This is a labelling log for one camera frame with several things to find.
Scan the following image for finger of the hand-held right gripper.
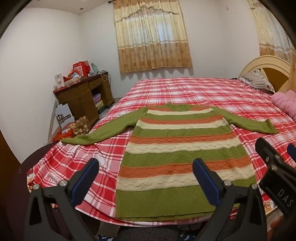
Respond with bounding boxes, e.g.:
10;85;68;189
255;137;288;176
287;143;296;163

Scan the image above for beige patterned side curtain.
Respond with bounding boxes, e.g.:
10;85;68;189
247;0;296;91

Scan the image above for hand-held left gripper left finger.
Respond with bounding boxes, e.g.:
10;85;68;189
24;158;100;241

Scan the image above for beige patterned window curtain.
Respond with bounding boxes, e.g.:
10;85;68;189
113;0;193;74

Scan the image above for printed bed sheet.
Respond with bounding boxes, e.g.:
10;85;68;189
26;169;285;218

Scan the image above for white paper bag black print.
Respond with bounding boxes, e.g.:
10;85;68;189
55;103;75;128

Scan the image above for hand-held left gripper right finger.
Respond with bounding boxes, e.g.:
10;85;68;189
193;158;269;241

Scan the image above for person's right hand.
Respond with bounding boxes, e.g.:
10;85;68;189
270;215;285;235

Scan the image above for white box with red print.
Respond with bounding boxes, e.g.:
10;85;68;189
54;72;65;90

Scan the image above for brown wooden desk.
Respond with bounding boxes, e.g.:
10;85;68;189
53;72;115;128

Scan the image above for dark wooden footboard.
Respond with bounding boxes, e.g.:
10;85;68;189
11;142;58;209

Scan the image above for red gift box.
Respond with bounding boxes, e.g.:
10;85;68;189
72;61;92;78

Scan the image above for flat orange white box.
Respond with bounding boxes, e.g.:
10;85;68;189
63;78;80;88

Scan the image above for boxes inside desk shelf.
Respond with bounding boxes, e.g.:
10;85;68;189
92;93;104;109

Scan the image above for cream arched headboard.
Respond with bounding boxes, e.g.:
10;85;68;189
238;55;293;93

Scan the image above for striped pillow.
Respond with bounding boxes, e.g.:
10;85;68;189
239;67;275;93

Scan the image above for red white plaid blanket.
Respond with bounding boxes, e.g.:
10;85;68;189
26;77;296;229

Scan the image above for pink quilt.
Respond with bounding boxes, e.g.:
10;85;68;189
271;90;296;122

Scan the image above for red plastic bag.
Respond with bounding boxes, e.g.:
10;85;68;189
52;128;74;142

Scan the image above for green orange cream striped sweater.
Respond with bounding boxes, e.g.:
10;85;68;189
61;102;279;220

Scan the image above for gold patterned gift bag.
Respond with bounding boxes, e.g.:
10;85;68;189
73;115;91;136

